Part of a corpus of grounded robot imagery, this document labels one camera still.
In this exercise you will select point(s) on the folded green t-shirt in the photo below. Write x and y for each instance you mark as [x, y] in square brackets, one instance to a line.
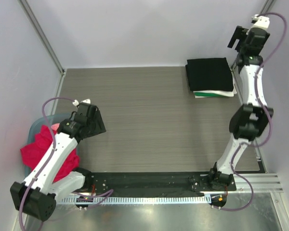
[198, 94]

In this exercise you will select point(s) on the black t-shirt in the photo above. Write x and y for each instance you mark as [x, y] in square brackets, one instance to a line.
[209, 74]

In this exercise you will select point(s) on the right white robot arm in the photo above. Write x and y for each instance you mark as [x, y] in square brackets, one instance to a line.
[253, 116]

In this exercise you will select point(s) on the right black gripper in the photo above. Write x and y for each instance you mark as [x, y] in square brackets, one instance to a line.
[238, 34]

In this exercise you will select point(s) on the pink t-shirt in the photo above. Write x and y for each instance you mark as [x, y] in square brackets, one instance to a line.
[55, 126]

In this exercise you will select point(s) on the right aluminium frame post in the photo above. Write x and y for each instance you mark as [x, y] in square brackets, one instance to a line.
[242, 60]

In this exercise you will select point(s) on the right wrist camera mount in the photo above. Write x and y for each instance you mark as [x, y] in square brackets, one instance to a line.
[261, 22]

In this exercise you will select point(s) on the aluminium rail bracket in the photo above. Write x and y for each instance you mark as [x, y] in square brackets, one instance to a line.
[260, 182]

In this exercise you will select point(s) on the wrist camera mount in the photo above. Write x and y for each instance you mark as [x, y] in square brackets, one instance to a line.
[85, 110]
[261, 22]

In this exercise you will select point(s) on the left aluminium frame post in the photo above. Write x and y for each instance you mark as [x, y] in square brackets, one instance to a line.
[37, 27]

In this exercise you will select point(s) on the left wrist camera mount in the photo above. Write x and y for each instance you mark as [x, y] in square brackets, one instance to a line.
[85, 110]

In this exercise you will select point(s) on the aluminium frame post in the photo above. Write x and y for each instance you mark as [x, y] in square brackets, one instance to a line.
[242, 60]
[37, 27]

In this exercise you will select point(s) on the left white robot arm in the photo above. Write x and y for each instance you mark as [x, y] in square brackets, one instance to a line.
[38, 194]

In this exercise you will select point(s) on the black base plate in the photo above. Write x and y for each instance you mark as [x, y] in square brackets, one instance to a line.
[158, 184]

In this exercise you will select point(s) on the slotted cable duct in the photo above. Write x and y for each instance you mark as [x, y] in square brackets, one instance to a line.
[75, 200]

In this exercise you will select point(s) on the red t-shirt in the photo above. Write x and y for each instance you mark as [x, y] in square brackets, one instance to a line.
[41, 146]

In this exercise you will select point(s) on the blue plastic basket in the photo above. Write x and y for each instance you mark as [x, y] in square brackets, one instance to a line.
[36, 122]

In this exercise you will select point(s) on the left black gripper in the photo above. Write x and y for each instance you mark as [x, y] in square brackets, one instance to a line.
[99, 127]

